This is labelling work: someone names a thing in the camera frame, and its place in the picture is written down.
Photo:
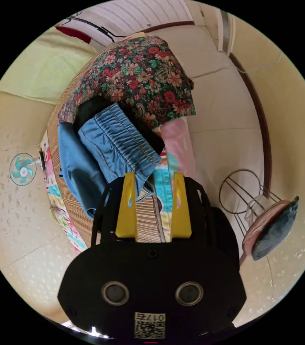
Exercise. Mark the black garment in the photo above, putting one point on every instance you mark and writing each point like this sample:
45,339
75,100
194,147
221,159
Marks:
90,110

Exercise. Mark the blue jeans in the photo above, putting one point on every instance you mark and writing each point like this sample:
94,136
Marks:
109,145

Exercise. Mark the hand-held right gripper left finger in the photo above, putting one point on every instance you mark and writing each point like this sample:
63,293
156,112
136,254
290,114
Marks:
125,213

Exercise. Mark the teal wall fan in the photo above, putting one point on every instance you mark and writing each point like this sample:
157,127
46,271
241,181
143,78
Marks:
23,169

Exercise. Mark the pale green curtain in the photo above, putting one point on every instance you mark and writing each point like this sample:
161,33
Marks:
47,67

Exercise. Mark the floral quilt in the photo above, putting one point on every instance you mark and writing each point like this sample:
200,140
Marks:
141,72

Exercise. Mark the metal stool with cushion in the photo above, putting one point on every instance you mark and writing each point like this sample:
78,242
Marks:
272,229

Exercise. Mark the bed with woven mat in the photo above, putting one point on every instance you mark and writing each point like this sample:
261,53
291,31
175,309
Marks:
147,221

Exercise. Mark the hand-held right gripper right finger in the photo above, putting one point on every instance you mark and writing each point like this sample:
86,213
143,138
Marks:
180,215

